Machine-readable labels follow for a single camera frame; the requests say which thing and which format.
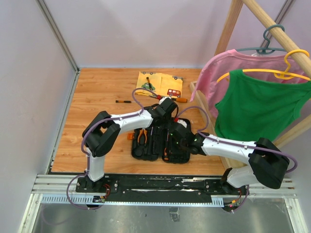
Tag teal clothes hanger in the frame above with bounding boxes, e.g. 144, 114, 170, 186
236, 24, 286, 55

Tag black handled screwdriver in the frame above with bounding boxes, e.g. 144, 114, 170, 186
163, 132, 170, 161

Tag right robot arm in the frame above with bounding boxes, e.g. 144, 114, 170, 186
168, 122, 290, 194

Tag small screwdriver on cloth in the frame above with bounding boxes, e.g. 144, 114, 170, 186
146, 77, 154, 91

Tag yellow clothes hanger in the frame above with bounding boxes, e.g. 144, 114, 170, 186
211, 50, 308, 83

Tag small black precision screwdriver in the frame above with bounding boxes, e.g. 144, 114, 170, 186
115, 100, 138, 104

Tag green tank top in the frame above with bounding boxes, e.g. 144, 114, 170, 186
215, 75, 311, 141

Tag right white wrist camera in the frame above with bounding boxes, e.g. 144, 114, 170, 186
173, 118, 188, 131

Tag black plastic tool case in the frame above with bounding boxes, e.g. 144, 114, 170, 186
127, 118, 191, 164

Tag yellow car print cloth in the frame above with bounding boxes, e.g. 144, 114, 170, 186
136, 71, 184, 98

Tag wooden clothes rack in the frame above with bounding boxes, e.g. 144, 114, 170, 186
190, 0, 311, 172

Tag pink t-shirt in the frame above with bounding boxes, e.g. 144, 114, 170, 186
190, 49, 311, 118

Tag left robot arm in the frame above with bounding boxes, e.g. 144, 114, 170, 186
81, 98, 178, 192

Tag orange needle nose pliers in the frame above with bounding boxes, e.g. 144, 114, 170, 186
137, 129, 148, 145

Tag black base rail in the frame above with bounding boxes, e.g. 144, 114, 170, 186
31, 172, 298, 208

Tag orange handled screwdriver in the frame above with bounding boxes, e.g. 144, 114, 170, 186
172, 98, 188, 103

